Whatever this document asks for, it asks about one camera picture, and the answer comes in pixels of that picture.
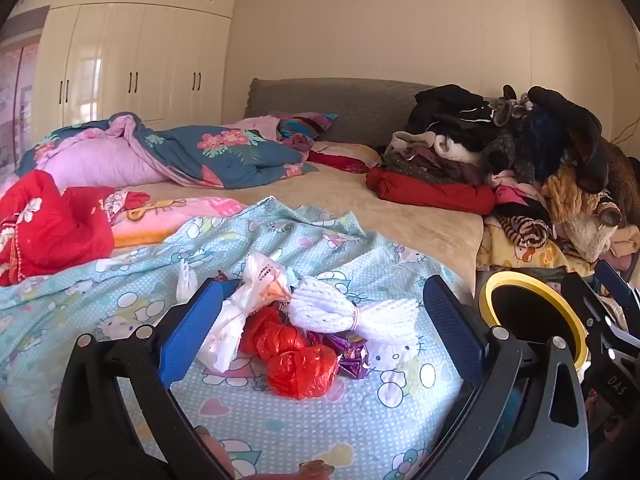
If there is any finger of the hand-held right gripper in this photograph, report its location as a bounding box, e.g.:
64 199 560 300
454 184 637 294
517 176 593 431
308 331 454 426
594 259 640 333
561 271 640 411

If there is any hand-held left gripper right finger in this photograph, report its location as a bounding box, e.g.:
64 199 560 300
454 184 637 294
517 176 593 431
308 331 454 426
415 274 590 480

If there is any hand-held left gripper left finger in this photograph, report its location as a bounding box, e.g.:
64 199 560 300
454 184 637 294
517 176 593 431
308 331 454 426
52 276 236 480

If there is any white plastic bag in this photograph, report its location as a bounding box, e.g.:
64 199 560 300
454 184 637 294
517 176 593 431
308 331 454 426
197 251 293 373

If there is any black trash bin yellow rim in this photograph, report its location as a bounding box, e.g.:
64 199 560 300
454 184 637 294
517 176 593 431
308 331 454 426
477 270 593 376

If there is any purple foil wrapper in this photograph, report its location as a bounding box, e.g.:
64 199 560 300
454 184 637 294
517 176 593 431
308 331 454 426
306 331 371 380

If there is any red plastic bag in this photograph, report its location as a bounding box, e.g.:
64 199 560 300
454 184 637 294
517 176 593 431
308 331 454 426
239 305 340 401

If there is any white foam fruit net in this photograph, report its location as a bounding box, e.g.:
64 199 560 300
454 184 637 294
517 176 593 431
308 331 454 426
287 275 421 356

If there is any cream fleece garment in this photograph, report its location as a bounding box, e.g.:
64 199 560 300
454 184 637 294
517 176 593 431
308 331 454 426
565 195 628 263

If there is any pile of clothes on bed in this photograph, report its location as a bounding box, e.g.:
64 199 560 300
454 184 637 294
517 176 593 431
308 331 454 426
475 215 596 283

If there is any light blue cartoon bedsheet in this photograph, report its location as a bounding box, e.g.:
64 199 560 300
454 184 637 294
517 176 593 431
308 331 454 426
0 197 471 480

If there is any pink cartoon blanket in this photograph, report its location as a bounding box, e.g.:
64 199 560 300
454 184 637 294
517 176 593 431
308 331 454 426
107 195 248 249

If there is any tan fluffy garment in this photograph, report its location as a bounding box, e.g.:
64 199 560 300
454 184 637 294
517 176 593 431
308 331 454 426
542 165 608 226

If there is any brown white striped knit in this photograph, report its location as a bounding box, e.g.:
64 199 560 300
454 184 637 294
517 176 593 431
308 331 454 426
500 215 554 249

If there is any beige plush bed sheet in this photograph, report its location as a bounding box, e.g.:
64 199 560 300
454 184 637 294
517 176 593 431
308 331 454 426
115 165 485 291

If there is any brown plush garment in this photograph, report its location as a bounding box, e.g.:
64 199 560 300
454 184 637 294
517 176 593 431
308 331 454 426
570 125 640 211

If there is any folded red garment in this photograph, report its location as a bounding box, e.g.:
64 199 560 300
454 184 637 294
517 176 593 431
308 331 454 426
366 167 497 216

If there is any pink garment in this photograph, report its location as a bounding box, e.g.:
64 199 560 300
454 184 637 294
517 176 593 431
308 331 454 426
492 170 547 211

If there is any grey dotted garment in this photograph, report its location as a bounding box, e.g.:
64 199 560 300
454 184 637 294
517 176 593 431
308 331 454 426
382 152 483 186

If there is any dark blue fluffy garment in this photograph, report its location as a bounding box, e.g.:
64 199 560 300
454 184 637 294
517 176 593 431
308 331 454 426
527 110 568 183

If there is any red floral garment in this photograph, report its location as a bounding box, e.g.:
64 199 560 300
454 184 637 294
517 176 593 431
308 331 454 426
0 170 151 286

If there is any blue floral quilt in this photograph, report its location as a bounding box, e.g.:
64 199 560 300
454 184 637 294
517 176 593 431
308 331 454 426
17 112 321 191

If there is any white fleece garment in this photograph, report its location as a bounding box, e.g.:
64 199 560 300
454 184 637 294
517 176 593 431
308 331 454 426
385 130 481 163

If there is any black plush garment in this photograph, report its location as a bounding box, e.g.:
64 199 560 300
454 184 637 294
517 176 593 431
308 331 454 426
527 85 606 195

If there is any dark red patterned cloth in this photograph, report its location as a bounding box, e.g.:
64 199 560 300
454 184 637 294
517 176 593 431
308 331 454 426
307 150 371 174

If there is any pale pink cloth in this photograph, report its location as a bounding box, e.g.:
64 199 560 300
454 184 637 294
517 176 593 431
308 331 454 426
225 116 281 136

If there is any black jacket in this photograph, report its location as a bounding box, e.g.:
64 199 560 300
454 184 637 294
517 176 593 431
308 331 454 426
407 85 501 136

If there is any striped colourful cloth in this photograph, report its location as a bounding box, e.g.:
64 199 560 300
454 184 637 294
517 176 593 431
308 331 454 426
277 112 338 142

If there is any grey headboard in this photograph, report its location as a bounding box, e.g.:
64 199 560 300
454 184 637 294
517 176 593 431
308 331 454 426
245 77 441 148

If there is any pink patterned curtain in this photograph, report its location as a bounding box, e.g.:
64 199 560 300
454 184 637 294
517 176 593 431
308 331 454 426
0 42 41 176

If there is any white wardrobe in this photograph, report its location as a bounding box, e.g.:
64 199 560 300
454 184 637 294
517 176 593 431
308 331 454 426
10 0 238 128

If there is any wall cable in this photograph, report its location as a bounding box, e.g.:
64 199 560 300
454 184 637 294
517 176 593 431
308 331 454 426
612 119 640 145

